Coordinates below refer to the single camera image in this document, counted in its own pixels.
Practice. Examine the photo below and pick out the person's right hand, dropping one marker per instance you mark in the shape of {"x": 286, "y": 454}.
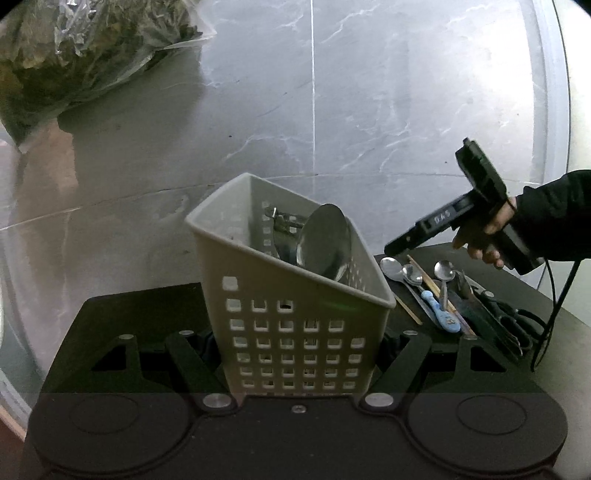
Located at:
{"x": 485, "y": 240}

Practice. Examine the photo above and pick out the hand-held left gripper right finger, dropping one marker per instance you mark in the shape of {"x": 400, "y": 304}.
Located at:
{"x": 406, "y": 357}

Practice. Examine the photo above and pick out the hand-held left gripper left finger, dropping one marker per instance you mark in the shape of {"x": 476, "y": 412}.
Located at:
{"x": 187, "y": 357}

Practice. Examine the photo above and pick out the metal spoon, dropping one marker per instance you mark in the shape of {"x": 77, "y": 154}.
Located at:
{"x": 392, "y": 267}
{"x": 444, "y": 270}
{"x": 412, "y": 274}

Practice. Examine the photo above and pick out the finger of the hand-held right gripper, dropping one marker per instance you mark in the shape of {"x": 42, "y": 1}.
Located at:
{"x": 401, "y": 243}

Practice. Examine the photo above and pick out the metal kitchen tool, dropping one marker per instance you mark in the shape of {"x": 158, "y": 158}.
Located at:
{"x": 284, "y": 219}

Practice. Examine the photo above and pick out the short wooden chopstick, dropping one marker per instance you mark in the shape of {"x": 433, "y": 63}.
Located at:
{"x": 408, "y": 310}

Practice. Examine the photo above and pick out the clear bag of leafy greens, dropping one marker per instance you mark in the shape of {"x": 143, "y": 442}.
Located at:
{"x": 92, "y": 55}

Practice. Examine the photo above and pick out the long wooden chopstick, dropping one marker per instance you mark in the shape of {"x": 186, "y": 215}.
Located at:
{"x": 422, "y": 274}

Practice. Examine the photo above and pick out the white perforated plastic utensil basket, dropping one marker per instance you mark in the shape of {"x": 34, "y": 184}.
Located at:
{"x": 277, "y": 332}

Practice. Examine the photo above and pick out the large metal ladle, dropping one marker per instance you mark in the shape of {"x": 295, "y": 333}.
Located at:
{"x": 323, "y": 240}

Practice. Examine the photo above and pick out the white wall trim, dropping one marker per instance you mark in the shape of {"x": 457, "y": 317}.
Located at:
{"x": 551, "y": 69}

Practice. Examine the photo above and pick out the person's right forearm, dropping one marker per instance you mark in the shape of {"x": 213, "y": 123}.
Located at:
{"x": 554, "y": 217}

